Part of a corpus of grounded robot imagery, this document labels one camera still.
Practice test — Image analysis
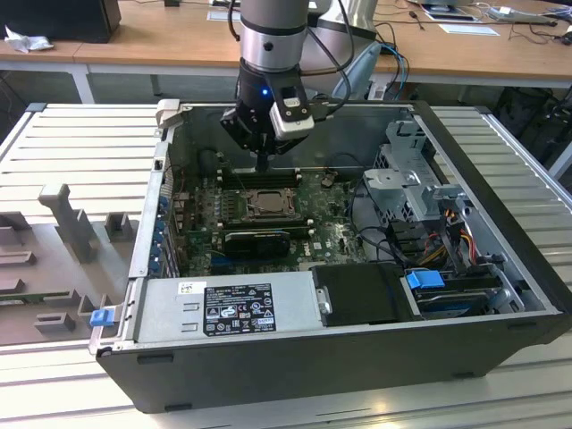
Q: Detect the grey power supply unit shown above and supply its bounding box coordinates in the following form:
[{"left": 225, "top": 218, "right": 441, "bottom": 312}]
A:
[{"left": 131, "top": 271, "right": 325, "bottom": 343}]

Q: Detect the crumpled white paper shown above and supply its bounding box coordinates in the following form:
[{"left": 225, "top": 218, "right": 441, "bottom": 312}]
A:
[{"left": 4, "top": 25, "right": 57, "bottom": 54}]

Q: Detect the blue disk carrier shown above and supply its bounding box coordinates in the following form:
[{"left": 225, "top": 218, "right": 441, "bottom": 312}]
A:
[{"left": 405, "top": 268, "right": 492, "bottom": 319}]

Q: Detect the grey parts rack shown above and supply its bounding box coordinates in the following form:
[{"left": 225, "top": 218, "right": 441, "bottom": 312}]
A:
[{"left": 0, "top": 182, "right": 144, "bottom": 345}]

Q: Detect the CPU socket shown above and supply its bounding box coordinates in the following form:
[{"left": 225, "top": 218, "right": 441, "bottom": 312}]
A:
[{"left": 242, "top": 186, "right": 299, "bottom": 222}]

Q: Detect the blue cable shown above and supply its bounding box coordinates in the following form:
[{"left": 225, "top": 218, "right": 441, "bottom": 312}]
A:
[{"left": 382, "top": 42, "right": 411, "bottom": 93}]

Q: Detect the black box on desk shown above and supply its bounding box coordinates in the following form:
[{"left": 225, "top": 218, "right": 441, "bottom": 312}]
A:
[{"left": 0, "top": 0, "right": 122, "bottom": 45}]

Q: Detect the pale blue teach pendant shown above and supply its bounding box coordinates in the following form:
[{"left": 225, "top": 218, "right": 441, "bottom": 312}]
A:
[{"left": 343, "top": 42, "right": 384, "bottom": 100}]

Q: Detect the black graphics card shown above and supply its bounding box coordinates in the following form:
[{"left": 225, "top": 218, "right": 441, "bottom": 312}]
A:
[{"left": 223, "top": 230, "right": 291, "bottom": 259}]

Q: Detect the black open PC case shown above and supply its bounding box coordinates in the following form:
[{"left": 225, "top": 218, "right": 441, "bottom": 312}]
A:
[{"left": 88, "top": 98, "right": 572, "bottom": 415}]

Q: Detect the grey case release handle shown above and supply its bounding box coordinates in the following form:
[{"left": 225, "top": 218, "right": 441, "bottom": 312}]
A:
[{"left": 155, "top": 98, "right": 182, "bottom": 131}]

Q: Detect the metal drive cage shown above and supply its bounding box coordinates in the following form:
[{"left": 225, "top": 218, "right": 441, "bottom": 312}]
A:
[{"left": 361, "top": 119, "right": 470, "bottom": 224}]

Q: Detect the red and yellow wire bundle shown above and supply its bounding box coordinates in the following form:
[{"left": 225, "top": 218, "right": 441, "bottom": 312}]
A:
[{"left": 424, "top": 221, "right": 475, "bottom": 269}]

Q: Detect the white paper sheet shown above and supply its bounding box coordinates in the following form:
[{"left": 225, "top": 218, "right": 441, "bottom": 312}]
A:
[{"left": 439, "top": 22, "right": 501, "bottom": 38}]

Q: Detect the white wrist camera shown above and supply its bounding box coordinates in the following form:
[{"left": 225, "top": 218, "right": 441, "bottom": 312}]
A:
[{"left": 269, "top": 87, "right": 315, "bottom": 140}]

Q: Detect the green motherboard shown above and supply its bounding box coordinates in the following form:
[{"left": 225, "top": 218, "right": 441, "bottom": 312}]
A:
[{"left": 172, "top": 172, "right": 372, "bottom": 276}]

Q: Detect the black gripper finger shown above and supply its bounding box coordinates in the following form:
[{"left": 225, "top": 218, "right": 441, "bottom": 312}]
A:
[
  {"left": 219, "top": 108, "right": 274, "bottom": 173},
  {"left": 271, "top": 132, "right": 307, "bottom": 156}
]

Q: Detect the black internal cable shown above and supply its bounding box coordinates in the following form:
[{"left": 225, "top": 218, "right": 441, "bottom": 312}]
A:
[{"left": 348, "top": 178, "right": 406, "bottom": 265}]

